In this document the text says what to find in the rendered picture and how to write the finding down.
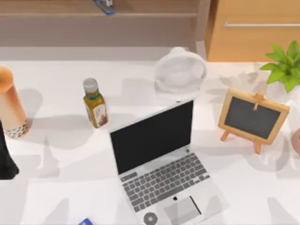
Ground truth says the white desk fan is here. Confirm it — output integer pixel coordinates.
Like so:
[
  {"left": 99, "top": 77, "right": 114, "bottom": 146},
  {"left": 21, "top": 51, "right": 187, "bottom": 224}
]
[{"left": 154, "top": 46, "right": 208, "bottom": 103}]

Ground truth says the white open laptop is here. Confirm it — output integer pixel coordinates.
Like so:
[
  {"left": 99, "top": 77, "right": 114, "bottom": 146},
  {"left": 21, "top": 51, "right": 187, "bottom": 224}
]
[{"left": 109, "top": 99, "right": 231, "bottom": 225}]

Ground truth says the yellow-green tea bottle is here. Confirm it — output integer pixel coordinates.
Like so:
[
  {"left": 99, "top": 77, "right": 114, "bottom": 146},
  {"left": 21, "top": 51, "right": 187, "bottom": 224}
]
[{"left": 82, "top": 78, "right": 109, "bottom": 129}]

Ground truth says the wooden open shelf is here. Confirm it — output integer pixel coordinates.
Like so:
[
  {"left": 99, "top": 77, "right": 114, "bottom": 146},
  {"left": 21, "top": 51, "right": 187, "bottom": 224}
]
[{"left": 0, "top": 0, "right": 218, "bottom": 60}]

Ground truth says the wooden framed blackboard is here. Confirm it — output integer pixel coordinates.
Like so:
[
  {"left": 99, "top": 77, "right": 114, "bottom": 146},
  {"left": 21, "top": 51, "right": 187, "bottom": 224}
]
[{"left": 217, "top": 88, "right": 291, "bottom": 155}]

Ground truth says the blue stapler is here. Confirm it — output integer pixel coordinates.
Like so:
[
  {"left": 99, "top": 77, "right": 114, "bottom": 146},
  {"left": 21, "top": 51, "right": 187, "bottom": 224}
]
[{"left": 93, "top": 0, "right": 116, "bottom": 16}]

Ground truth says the blue flat object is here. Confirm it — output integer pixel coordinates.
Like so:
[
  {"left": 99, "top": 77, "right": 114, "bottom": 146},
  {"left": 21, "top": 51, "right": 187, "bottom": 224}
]
[{"left": 77, "top": 217, "right": 96, "bottom": 225}]

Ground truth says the wooden cupboard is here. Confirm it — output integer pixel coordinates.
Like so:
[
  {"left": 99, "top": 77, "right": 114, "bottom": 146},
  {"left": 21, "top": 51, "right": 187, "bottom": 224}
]
[{"left": 204, "top": 0, "right": 300, "bottom": 63}]

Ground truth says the orange bubble tea cup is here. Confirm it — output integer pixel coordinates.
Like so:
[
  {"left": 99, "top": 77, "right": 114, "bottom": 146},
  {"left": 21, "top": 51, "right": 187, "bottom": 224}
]
[{"left": 0, "top": 66, "right": 30, "bottom": 138}]

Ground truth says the green potted plant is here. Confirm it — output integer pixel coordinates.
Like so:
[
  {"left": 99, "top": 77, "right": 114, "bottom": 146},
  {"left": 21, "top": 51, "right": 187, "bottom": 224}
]
[{"left": 259, "top": 40, "right": 300, "bottom": 94}]

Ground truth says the pink round object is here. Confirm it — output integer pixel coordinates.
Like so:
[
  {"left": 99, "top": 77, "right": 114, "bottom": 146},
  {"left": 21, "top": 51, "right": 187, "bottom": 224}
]
[{"left": 291, "top": 127, "right": 300, "bottom": 157}]

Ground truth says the long metal handle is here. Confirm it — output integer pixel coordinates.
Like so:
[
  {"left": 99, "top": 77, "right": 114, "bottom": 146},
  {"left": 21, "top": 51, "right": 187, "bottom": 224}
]
[{"left": 222, "top": 22, "right": 300, "bottom": 28}]

